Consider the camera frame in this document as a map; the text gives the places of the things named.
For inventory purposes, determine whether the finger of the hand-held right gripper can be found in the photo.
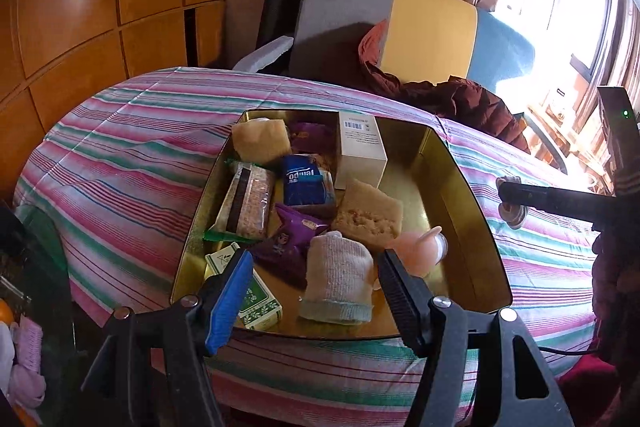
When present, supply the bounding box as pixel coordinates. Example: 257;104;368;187
497;179;606;233

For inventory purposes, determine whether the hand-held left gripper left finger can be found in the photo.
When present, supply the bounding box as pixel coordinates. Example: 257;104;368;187
80;248;255;427

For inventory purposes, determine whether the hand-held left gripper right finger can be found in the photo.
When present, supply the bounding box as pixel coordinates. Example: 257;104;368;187
377;248;576;427

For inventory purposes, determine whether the green white small box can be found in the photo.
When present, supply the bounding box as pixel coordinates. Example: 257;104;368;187
204;243;283;333

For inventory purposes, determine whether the pink bottle with white cap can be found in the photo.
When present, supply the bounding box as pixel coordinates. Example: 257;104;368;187
387;226;449;279

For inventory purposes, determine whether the pale knitted sock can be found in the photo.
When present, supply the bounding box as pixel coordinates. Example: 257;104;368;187
298;230;375;325

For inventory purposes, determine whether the purple snack packet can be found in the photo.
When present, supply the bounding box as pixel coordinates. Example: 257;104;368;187
287;121;341;155
250;203;331;290

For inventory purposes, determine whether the yellow sponge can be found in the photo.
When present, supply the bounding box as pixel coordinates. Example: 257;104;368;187
331;179;405;242
231;118;292;168

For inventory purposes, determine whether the brown cracker pack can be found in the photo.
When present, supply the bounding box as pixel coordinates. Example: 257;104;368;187
202;157;278;244

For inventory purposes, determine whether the gold tin box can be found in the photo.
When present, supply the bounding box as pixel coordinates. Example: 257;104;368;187
170;108;513;340

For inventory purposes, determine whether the blue tissue pack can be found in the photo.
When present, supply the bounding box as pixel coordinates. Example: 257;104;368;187
280;154;337;208

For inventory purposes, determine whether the beige carton box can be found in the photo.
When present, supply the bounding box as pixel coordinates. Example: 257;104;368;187
334;111;389;192

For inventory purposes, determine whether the person's right hand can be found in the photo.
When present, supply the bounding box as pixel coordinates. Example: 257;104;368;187
591;227;640;360

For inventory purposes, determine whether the dark red jacket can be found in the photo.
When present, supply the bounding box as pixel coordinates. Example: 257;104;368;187
357;19;531;152

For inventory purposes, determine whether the striped tablecloth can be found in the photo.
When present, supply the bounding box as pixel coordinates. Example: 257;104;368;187
12;67;613;427

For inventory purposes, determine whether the green glass side table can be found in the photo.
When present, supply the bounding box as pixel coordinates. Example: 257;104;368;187
0;202;76;358

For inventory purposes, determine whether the red cloth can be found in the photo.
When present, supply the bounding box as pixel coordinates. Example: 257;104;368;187
557;354;640;427

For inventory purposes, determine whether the grey yellow blue chair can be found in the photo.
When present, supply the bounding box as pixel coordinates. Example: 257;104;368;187
232;0;536;118

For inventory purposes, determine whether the pink cloth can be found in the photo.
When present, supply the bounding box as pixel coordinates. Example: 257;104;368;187
10;319;47;410

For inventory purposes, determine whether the black cable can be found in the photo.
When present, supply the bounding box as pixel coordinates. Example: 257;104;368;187
537;346;601;356

